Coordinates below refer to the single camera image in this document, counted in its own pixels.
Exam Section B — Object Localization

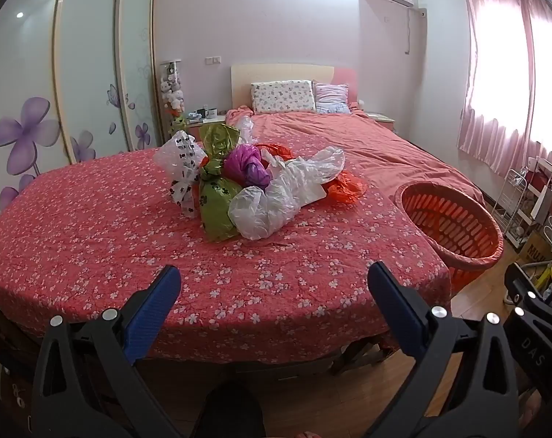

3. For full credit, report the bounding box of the pink bed duvet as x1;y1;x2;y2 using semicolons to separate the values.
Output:
226;105;487;206

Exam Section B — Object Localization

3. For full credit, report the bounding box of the white floral pillow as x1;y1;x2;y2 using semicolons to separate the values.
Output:
251;80;317;115

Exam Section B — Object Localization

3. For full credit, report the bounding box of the pink curtain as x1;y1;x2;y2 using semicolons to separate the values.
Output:
455;0;552;178

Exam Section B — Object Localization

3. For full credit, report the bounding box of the white black-print plastic bag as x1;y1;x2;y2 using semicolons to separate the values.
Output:
154;130;208;219

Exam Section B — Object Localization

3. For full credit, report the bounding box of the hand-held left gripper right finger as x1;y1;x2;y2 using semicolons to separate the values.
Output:
358;262;523;438

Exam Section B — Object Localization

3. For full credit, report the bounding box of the pink striped pillow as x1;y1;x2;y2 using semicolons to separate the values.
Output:
313;83;352;115

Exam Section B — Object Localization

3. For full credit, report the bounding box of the olive green plastic bag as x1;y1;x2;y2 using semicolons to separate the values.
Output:
198;123;242;242

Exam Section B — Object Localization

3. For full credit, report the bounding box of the person's leg in dark pants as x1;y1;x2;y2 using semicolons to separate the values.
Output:
191;381;268;438

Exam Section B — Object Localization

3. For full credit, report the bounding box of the cream and pink headboard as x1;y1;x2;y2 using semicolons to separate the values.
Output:
231;63;360;110

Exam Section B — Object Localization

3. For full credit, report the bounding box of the red plastic bag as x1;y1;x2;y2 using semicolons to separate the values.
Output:
255;143;291;165

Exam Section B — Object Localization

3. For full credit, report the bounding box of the white wire rack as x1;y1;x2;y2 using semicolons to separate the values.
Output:
492;169;529;243

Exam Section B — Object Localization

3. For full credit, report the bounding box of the flower-print sliding-door wardrobe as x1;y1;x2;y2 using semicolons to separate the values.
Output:
0;0;164;220

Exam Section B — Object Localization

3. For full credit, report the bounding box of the cardboard box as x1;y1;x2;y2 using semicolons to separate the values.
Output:
517;232;552;271

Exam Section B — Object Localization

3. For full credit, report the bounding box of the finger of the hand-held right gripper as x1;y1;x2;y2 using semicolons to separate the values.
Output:
505;262;552;318

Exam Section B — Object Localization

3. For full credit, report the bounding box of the orange slotted plastic basket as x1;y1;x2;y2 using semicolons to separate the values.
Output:
395;181;505;293

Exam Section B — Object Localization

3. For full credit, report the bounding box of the orange plastic bag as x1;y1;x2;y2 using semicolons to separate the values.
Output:
324;171;365;204

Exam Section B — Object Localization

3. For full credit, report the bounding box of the purple plastic bag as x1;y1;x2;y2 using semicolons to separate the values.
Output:
223;143;272;189

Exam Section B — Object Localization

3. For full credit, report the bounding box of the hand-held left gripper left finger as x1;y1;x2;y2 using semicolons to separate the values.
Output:
30;265;199;438

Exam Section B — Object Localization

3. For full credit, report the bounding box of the large clear plastic bag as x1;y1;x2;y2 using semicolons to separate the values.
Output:
228;146;346;241

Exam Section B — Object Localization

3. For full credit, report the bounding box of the plush toy display column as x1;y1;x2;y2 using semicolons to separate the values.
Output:
160;60;188;142

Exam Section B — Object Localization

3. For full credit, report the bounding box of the pink nightstand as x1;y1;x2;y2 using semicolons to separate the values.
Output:
185;116;226;141
363;112;395;134

